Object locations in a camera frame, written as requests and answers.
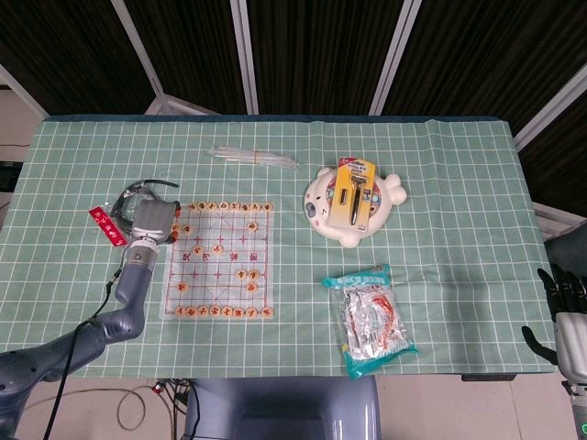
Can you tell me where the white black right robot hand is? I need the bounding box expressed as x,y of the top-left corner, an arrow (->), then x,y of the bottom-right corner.
521,263 -> 587,385

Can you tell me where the dark box on floor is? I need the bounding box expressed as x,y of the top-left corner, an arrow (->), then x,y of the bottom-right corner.
0,159 -> 21,192

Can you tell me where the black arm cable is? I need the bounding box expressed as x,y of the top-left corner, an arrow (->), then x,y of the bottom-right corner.
41,268 -> 125,440

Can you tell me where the bundle of clear plastic tubes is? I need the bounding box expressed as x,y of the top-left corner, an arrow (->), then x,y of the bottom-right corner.
205,145 -> 300,170

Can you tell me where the white partition base foot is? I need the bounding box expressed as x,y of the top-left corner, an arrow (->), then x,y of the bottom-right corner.
533,200 -> 587,240

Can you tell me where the white floor cable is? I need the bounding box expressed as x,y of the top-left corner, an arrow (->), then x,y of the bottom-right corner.
115,386 -> 179,433

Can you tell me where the green checked tablecloth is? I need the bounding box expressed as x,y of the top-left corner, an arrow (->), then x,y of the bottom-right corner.
0,116 -> 570,380

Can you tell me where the small red box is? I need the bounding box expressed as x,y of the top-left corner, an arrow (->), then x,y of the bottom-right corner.
89,206 -> 128,248

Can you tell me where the yellow razor blister pack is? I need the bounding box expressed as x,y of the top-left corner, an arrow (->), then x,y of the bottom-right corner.
328,157 -> 378,234

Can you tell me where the blue grey robot torso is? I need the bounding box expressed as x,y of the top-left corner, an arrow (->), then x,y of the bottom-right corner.
183,377 -> 382,440

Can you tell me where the black floor cable bundle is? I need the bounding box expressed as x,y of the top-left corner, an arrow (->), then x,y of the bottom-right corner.
163,378 -> 194,440

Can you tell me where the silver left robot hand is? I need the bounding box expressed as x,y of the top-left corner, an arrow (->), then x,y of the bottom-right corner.
130,196 -> 182,247

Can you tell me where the white partition frame post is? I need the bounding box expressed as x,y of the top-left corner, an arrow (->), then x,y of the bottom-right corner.
368,0 -> 423,116
512,63 -> 587,151
0,61 -> 52,121
228,0 -> 260,116
111,0 -> 222,116

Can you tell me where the teal clear snack bag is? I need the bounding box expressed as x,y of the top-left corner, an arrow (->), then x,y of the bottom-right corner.
320,263 -> 419,380

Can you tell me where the white seal shaped toy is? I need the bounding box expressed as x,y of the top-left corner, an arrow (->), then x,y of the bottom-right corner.
302,167 -> 408,248

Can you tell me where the black cable in clear bag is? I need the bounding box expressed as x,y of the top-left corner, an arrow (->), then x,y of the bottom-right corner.
108,178 -> 181,229

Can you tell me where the translucent xiangqi board sheet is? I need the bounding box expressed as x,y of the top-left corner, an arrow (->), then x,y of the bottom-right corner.
158,201 -> 277,322

